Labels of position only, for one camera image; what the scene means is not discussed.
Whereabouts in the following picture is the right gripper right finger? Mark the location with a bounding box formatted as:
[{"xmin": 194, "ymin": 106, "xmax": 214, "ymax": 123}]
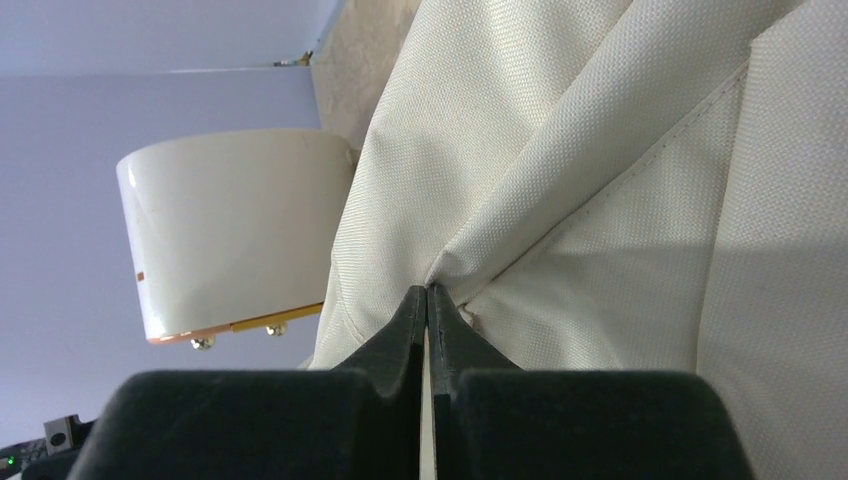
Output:
[{"xmin": 427, "ymin": 284, "xmax": 753, "ymax": 479}]

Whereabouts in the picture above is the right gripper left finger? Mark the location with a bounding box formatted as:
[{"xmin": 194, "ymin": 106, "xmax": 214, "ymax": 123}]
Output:
[{"xmin": 70, "ymin": 286, "xmax": 427, "ymax": 480}]

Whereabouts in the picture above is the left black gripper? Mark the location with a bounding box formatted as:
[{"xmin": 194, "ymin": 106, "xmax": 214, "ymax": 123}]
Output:
[{"xmin": 1, "ymin": 415, "xmax": 95, "ymax": 480}]

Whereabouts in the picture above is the beige canvas student backpack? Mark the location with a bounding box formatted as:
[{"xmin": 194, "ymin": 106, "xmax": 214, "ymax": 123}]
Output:
[{"xmin": 312, "ymin": 1, "xmax": 847, "ymax": 479}]

